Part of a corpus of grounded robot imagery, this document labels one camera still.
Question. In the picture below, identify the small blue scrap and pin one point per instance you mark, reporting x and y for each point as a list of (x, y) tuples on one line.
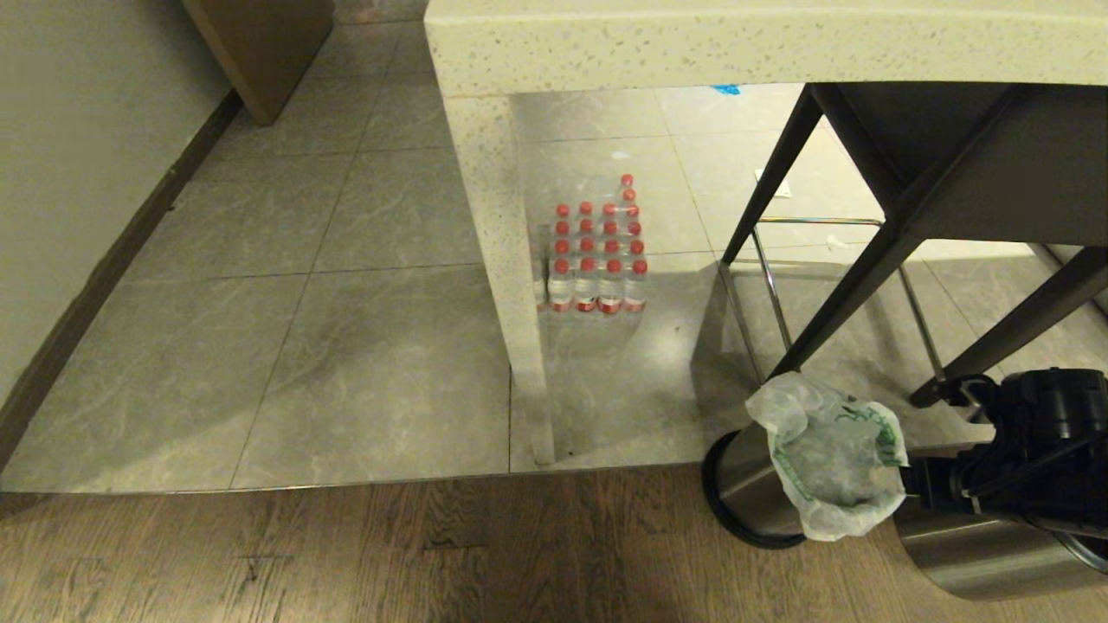
[(725, 88)]

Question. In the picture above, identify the white paper sheet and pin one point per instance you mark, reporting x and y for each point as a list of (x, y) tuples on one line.
[(772, 183)]

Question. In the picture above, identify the chrome stool footrest frame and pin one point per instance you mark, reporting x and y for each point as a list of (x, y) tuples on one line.
[(770, 290)]

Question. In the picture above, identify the small white paper scrap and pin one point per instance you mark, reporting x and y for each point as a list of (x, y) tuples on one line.
[(838, 242)]

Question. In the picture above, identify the brown wooden cabinet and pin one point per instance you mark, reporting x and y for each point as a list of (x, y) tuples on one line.
[(260, 52)]

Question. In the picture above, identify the shrink-wrapped red-capped water bottle pack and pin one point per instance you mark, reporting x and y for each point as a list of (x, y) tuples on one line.
[(597, 260)]

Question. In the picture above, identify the steel inner bin black base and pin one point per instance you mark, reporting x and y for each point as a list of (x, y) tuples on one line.
[(736, 476)]

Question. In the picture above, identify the dark bar stool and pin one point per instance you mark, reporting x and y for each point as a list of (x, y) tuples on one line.
[(995, 173)]

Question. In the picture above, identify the dark wooden baseboard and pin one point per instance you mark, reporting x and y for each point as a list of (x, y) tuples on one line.
[(104, 268)]

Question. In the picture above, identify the steel bin shell black rim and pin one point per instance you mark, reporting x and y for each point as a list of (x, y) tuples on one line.
[(961, 554)]

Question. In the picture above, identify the speckled beige stone counter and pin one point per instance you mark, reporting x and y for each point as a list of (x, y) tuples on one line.
[(692, 43)]

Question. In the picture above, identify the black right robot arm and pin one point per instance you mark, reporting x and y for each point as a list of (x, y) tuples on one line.
[(1039, 484)]

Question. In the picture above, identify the translucent green-printed trash bag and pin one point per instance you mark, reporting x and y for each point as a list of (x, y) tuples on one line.
[(783, 411)]

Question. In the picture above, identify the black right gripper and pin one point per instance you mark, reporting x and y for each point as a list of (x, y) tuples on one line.
[(930, 484)]

